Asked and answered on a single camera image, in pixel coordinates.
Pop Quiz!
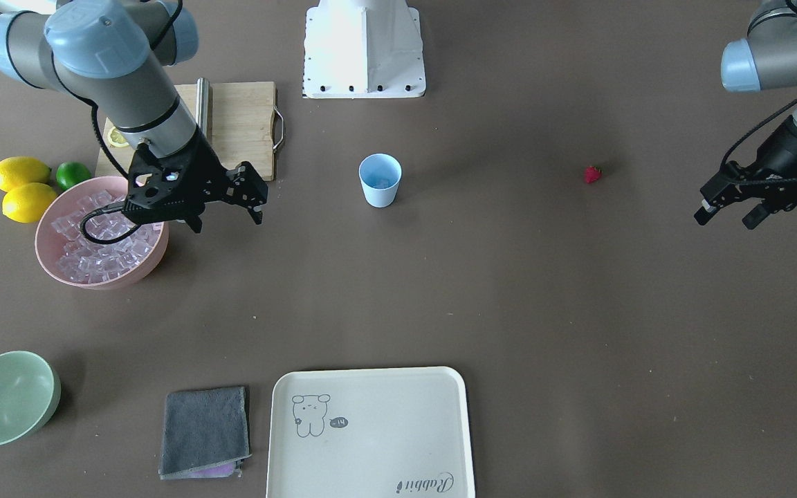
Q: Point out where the green lime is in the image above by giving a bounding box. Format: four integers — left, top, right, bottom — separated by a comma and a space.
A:
55, 161, 93, 192

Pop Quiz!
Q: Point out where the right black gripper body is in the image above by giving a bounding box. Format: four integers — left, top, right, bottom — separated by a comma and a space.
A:
121, 127, 233, 233

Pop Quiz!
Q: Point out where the light blue plastic cup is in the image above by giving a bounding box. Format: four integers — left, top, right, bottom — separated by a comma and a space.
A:
358, 154, 403, 208

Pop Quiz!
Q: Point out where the grey folded cloth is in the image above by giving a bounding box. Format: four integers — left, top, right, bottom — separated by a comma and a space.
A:
158, 387, 252, 480

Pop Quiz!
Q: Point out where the red strawberry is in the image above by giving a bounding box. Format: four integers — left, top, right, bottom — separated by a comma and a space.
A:
584, 166, 603, 184

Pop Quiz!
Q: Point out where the pink bowl of ice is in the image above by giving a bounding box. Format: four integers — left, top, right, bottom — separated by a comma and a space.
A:
35, 176, 169, 290

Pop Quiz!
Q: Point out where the steel muddler with black tip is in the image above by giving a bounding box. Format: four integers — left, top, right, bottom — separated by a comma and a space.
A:
195, 77, 213, 138

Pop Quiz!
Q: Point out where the lemon half lower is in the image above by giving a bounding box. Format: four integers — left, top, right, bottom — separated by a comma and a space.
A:
107, 127, 130, 148

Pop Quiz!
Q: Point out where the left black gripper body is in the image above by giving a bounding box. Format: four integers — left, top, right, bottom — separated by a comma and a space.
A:
717, 118, 797, 205

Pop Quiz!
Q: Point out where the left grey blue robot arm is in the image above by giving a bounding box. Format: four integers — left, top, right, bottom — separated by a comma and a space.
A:
695, 1, 797, 230

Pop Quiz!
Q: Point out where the wooden cutting board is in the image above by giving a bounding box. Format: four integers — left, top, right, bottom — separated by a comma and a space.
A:
95, 82, 286, 182

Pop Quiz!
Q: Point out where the cream rabbit tray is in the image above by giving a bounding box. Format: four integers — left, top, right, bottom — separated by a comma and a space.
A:
266, 366, 477, 497

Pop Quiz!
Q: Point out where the green empty bowl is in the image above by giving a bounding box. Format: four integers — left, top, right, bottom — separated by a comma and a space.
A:
0, 351, 62, 445

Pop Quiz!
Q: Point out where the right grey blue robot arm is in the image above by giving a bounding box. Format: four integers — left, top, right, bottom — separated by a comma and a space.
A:
0, 1, 268, 232

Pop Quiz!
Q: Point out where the yellow lemon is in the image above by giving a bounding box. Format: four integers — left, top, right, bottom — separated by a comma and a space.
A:
2, 183, 58, 223
0, 156, 51, 193

